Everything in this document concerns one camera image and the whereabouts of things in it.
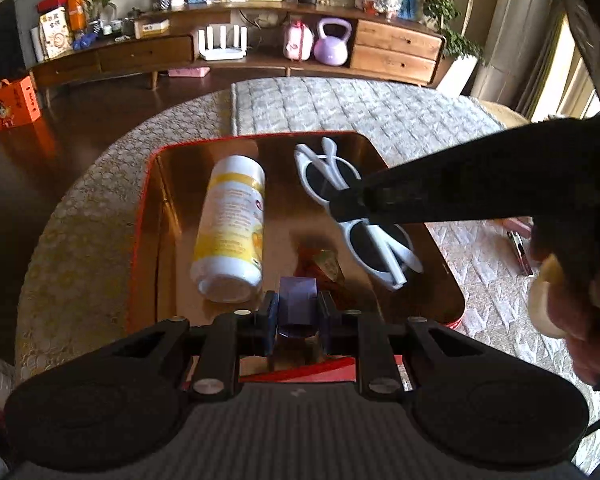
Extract white quilted mat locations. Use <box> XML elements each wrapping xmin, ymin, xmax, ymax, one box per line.
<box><xmin>230</xmin><ymin>77</ymin><xmax>600</xmax><ymax>463</ymax></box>

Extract person's right hand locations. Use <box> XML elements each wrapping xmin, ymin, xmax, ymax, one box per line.
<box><xmin>526</xmin><ymin>240</ymin><xmax>600</xmax><ymax>388</ymax></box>

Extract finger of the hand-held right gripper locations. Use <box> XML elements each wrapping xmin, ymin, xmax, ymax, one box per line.
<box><xmin>328</xmin><ymin>185</ymin><xmax>381</xmax><ymax>224</ymax></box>

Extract white and yellow bottle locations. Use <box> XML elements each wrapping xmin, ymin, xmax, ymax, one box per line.
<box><xmin>190</xmin><ymin>155</ymin><xmax>267</xmax><ymax>304</ymax></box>

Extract white and yellow snack box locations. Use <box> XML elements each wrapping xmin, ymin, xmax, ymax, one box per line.
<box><xmin>39</xmin><ymin>7</ymin><xmax>74</xmax><ymax>59</ymax></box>

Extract long wooden cabinet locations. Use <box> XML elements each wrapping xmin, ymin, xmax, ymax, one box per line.
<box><xmin>27</xmin><ymin>1</ymin><xmax>448</xmax><ymax>106</ymax></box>

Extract white sunglasses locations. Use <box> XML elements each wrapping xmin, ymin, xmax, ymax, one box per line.
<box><xmin>294</xmin><ymin>137</ymin><xmax>423</xmax><ymax>292</ymax></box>

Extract beige curtain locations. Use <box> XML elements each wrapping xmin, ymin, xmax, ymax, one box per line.
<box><xmin>470</xmin><ymin>0</ymin><xmax>568</xmax><ymax>113</ymax></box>

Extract red and gold wrapped packet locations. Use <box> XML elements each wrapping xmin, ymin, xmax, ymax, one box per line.
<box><xmin>295</xmin><ymin>245</ymin><xmax>343</xmax><ymax>283</ymax></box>

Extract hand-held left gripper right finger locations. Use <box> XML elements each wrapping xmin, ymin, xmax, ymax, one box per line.
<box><xmin>316</xmin><ymin>291</ymin><xmax>486</xmax><ymax>398</ymax></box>

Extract purple kettlebell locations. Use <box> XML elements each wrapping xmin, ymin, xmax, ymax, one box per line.
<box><xmin>313</xmin><ymin>18</ymin><xmax>353</xmax><ymax>67</ymax></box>

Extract orange carton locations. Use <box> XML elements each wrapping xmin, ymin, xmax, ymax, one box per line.
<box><xmin>0</xmin><ymin>77</ymin><xmax>42</xmax><ymax>133</ymax></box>

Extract red tray with gold interior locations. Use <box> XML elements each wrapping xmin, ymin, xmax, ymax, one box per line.
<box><xmin>126</xmin><ymin>131</ymin><xmax>466</xmax><ymax>386</ymax></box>

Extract tall potted plant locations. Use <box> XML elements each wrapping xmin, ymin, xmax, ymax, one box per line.
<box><xmin>417</xmin><ymin>0</ymin><xmax>483</xmax><ymax>97</ymax></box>

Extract orange and red boxes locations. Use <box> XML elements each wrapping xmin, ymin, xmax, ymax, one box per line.
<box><xmin>37</xmin><ymin>0</ymin><xmax>88</xmax><ymax>33</ymax></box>

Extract light wooden drawer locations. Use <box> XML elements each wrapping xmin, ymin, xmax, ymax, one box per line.
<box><xmin>351</xmin><ymin>45</ymin><xmax>441</xmax><ymax>87</ymax></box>
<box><xmin>355</xmin><ymin>20</ymin><xmax>443</xmax><ymax>61</ymax></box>

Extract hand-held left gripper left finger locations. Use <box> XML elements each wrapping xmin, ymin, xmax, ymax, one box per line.
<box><xmin>97</xmin><ymin>291</ymin><xmax>281</xmax><ymax>402</ymax></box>

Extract white router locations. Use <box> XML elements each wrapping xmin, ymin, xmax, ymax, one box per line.
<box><xmin>197</xmin><ymin>25</ymin><xmax>247</xmax><ymax>62</ymax></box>

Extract small wooden box white label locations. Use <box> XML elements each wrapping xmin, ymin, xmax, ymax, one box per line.
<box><xmin>134</xmin><ymin>17</ymin><xmax>171</xmax><ymax>39</ymax></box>

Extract pink bag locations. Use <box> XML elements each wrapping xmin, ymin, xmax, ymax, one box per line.
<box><xmin>282</xmin><ymin>20</ymin><xmax>315</xmax><ymax>61</ymax></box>

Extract red clip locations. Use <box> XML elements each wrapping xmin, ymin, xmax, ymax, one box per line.
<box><xmin>507</xmin><ymin>230</ymin><xmax>534</xmax><ymax>276</ymax></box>

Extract black refrigerator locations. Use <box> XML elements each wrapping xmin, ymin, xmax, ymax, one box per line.
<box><xmin>0</xmin><ymin>0</ymin><xmax>48</xmax><ymax>91</ymax></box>

